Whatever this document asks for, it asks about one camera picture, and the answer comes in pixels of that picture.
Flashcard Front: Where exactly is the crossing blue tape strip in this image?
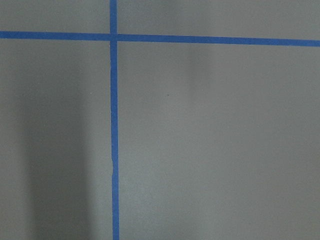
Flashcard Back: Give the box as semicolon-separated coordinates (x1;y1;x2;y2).
0;31;320;48

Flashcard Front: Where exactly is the long blue tape strip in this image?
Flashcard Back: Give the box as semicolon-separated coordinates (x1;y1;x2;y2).
109;0;120;240

